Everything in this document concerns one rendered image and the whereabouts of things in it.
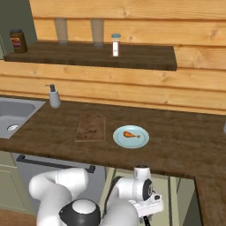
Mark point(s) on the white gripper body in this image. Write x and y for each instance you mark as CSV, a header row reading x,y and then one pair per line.
x,y
148,207

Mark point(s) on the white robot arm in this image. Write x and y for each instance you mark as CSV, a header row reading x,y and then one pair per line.
x,y
56,188

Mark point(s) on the pale green drawer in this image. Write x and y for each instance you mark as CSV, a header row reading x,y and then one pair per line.
x,y
164,191

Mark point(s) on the pale blue plate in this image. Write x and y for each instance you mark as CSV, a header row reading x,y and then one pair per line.
x,y
138,142

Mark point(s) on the brown wooden cutting board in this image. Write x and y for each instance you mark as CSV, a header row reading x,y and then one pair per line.
x,y
91,128

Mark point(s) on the orange chicken drumstick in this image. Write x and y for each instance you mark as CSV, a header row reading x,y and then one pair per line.
x,y
129,134

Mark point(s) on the clear glass object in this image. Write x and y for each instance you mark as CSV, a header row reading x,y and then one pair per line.
x,y
224,128

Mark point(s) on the grey dishwasher front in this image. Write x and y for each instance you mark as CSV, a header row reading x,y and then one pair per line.
x,y
32,172

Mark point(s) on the pale green cabinet door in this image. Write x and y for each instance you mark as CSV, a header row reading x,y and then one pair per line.
x,y
10,185

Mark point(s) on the grey soap dispenser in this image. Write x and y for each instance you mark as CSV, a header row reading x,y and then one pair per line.
x,y
54,98

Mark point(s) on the grey steel sink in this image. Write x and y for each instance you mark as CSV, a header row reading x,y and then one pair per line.
x,y
14,114

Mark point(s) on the white bottle with blue cap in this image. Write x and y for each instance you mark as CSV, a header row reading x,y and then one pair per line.
x,y
116,45

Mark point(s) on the clear drinking glass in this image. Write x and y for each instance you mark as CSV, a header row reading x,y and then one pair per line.
x,y
97,32
61,31

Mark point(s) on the brown jar with dark lid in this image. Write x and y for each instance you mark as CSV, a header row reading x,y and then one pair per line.
x,y
18,41

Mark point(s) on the dark wooden wall shelf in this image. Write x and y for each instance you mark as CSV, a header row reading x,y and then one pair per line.
x,y
88,56

